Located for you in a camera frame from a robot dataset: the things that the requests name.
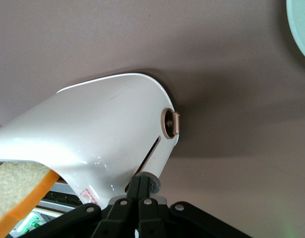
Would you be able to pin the white bread slice orange crust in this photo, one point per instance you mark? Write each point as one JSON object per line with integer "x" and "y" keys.
{"x": 14, "y": 188}

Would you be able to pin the gold toaster dial knob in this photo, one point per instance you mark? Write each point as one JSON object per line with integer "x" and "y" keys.
{"x": 176, "y": 122}

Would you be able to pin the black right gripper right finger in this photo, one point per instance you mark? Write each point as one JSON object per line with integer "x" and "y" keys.
{"x": 145, "y": 188}

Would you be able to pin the brown table cover mat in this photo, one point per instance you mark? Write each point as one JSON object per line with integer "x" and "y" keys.
{"x": 217, "y": 74}

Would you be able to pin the grey toaster lever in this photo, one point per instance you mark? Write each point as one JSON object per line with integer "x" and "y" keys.
{"x": 155, "y": 184}

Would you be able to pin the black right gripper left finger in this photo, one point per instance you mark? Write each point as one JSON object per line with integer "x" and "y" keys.
{"x": 134, "y": 188}

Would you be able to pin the white two-slot toaster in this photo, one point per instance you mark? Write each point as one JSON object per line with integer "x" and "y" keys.
{"x": 93, "y": 124}

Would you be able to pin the pale green round plate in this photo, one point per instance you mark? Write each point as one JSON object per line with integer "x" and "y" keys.
{"x": 303, "y": 24}

